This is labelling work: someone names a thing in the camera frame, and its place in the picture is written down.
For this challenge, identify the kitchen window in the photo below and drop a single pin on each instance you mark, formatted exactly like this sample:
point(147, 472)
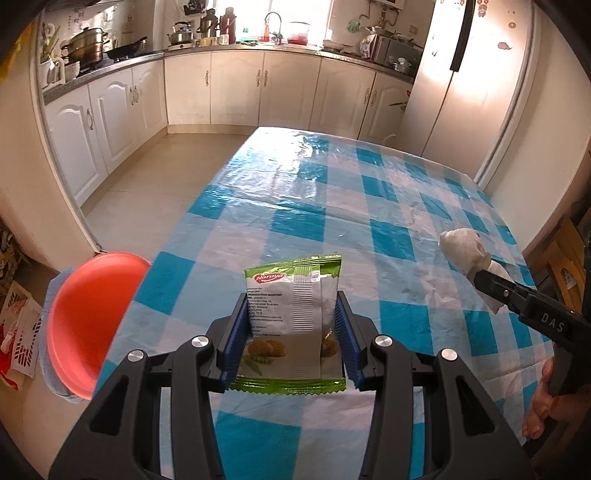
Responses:
point(300, 11)

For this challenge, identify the red plastic basin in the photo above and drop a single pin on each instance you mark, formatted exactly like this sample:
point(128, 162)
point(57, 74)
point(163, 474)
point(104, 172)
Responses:
point(87, 314)

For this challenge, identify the dark red thermos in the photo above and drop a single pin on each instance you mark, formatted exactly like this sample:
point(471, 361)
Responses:
point(228, 25)

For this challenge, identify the black flask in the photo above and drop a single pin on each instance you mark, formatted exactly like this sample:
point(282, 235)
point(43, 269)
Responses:
point(210, 23)

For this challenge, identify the white plastic pitcher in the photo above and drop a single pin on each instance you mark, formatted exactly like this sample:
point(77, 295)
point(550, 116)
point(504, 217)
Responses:
point(51, 74)

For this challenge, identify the green snack packet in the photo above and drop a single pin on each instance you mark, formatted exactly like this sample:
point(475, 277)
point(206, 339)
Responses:
point(291, 295)

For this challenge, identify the white kitchen base cabinets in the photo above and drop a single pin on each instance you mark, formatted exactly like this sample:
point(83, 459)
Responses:
point(231, 87)

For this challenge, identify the white red plastic bag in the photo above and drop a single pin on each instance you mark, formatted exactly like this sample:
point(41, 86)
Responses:
point(18, 341)

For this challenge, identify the light blue plastic basin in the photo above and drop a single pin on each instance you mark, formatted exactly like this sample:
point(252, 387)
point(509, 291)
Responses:
point(57, 393)

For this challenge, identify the white paper towel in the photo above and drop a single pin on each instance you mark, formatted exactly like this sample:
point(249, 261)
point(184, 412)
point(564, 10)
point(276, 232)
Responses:
point(461, 249)

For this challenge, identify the white refrigerator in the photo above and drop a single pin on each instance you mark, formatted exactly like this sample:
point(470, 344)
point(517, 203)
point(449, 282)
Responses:
point(461, 92)

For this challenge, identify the dark patterned cloth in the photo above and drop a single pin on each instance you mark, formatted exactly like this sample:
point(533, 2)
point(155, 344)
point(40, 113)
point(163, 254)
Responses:
point(11, 249)

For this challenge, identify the black frying pan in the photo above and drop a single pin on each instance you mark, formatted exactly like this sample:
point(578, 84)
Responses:
point(127, 50)

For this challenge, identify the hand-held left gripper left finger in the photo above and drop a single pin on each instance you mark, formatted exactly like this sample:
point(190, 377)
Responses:
point(233, 350)

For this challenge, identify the person's right hand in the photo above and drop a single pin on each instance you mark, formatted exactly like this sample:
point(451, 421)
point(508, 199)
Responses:
point(540, 410)

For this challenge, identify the metal kettle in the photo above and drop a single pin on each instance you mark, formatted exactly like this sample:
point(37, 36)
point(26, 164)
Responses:
point(181, 34)

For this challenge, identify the metal steamer pot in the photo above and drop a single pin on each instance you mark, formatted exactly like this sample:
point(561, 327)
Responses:
point(85, 46)

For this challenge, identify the microwave oven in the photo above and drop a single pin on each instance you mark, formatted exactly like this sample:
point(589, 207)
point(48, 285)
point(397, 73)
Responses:
point(392, 50)

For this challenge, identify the metal faucet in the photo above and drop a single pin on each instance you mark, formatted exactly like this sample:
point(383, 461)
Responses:
point(279, 34)

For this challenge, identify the red bowl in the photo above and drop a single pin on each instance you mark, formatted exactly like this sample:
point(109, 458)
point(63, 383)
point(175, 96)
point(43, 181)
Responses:
point(299, 33)

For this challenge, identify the blue white checkered tablecloth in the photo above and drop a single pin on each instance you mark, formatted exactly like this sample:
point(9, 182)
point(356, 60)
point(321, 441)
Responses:
point(323, 221)

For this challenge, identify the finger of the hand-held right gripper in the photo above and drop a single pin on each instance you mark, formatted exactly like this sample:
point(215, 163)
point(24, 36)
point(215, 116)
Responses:
point(501, 282)
point(498, 302)

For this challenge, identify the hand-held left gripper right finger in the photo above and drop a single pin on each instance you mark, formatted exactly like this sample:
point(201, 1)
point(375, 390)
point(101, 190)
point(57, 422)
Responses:
point(351, 350)

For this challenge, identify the white plates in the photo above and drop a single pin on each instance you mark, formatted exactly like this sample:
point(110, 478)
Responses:
point(332, 45)

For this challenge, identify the grey kitchen countertop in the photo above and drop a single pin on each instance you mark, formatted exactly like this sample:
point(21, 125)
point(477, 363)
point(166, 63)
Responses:
point(138, 57)

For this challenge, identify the wooden chair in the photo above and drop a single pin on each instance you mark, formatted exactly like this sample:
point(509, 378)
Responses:
point(565, 272)

